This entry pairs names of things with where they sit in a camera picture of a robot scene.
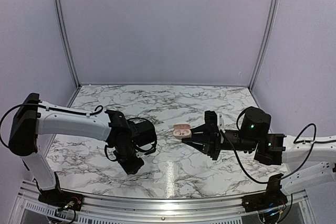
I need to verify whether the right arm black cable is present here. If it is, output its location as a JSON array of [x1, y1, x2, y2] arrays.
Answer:
[[223, 123, 317, 185]]

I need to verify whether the corner frame post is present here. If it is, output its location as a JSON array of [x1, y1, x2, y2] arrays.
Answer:
[[54, 0, 81, 89], [248, 0, 279, 92]]

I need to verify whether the aluminium front rail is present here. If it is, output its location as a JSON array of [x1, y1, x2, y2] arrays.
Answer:
[[9, 184, 315, 223]]

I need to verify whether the left corner frame post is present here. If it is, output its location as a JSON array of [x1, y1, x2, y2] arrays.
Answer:
[[54, 0, 81, 89]]

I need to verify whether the right corner frame post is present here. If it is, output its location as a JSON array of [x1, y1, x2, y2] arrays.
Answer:
[[248, 0, 279, 92]]

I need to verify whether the pink round earbud case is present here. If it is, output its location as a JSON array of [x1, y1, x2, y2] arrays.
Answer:
[[173, 123, 192, 140]]

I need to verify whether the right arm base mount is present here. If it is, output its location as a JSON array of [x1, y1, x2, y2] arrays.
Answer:
[[241, 174, 288, 212]]

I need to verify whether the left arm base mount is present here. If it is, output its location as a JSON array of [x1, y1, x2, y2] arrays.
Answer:
[[36, 178, 83, 211]]

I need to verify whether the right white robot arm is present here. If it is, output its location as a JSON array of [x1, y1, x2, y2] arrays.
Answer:
[[173, 106, 335, 207]]

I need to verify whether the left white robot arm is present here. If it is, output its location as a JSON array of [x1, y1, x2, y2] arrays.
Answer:
[[4, 93, 157, 206]]

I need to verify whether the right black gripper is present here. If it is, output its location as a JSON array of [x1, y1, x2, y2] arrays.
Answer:
[[182, 123, 259, 161]]

